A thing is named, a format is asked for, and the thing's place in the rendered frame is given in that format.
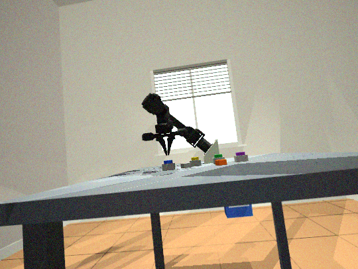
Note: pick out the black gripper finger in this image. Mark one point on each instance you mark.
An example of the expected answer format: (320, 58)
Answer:
(169, 144)
(163, 144)

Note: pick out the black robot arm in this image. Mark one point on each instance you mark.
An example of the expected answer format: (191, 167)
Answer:
(153, 104)

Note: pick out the blue button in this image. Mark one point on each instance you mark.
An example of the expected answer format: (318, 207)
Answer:
(168, 165)

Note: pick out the orange block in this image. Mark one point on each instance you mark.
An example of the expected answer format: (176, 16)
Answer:
(220, 162)

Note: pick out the green button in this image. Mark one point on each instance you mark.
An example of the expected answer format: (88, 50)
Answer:
(218, 157)

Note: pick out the yellow button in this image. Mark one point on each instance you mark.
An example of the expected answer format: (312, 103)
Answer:
(195, 161)

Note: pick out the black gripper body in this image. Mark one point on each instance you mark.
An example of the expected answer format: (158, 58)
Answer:
(151, 136)

